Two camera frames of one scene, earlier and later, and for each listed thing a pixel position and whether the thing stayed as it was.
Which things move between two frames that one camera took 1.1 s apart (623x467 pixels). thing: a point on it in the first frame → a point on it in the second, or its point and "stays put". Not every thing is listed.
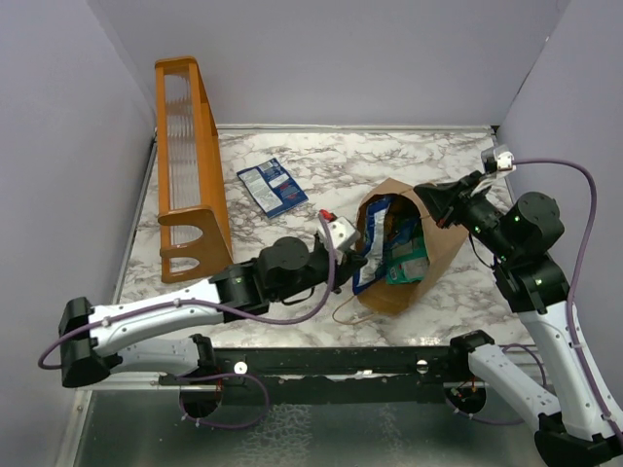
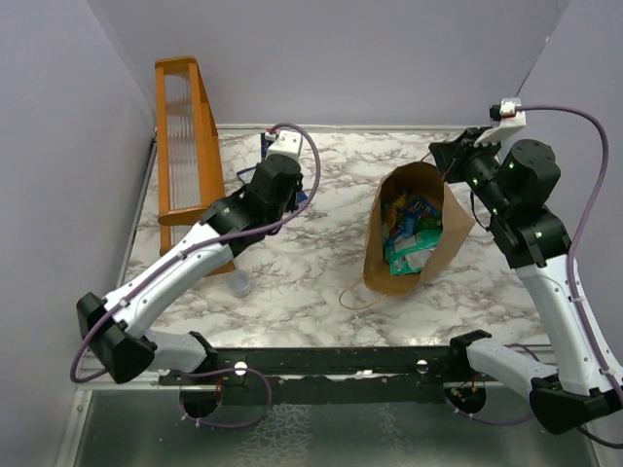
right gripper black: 439,197 → 452,154
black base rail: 338,376 stays put
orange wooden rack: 195,233 stays put
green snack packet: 408,263 stays put
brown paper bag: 444,244 → 423,180
